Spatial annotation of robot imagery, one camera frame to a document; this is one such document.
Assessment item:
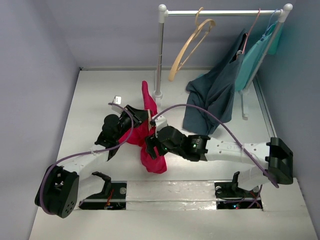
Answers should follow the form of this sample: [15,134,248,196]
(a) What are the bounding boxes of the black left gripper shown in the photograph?
[113,105,151,141]

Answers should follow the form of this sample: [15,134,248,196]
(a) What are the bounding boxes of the red t shirt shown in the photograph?
[127,81,167,174]

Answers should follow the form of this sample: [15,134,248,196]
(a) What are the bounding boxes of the beige wooden hanger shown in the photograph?
[147,109,152,131]
[168,7,216,82]

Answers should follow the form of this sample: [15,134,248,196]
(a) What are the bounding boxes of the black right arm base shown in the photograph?
[214,171,263,210]

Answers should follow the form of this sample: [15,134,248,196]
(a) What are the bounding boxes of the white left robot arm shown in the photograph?
[34,105,151,219]

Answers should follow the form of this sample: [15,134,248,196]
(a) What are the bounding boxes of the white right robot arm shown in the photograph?
[145,126,294,196]

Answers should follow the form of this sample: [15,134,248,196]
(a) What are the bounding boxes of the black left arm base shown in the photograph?
[78,171,127,210]

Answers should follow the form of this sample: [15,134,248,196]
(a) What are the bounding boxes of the dark teal t shirt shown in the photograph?
[182,29,247,135]

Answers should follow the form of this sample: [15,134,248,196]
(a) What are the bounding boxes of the turquoise t shirt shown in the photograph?
[235,21,278,92]

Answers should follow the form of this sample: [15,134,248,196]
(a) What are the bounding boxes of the pink hanger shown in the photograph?
[241,8,261,55]

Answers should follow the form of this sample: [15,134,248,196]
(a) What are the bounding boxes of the blue hanger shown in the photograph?
[264,8,279,38]

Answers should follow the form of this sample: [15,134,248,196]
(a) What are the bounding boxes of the white clothes rack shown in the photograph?
[152,3,293,120]

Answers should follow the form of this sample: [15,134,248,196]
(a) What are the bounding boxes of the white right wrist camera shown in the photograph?
[149,115,168,136]

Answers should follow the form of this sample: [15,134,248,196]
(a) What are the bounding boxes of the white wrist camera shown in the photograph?
[111,95,123,114]
[149,115,168,136]

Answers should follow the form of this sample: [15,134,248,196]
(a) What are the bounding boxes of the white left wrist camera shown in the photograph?
[111,95,123,114]

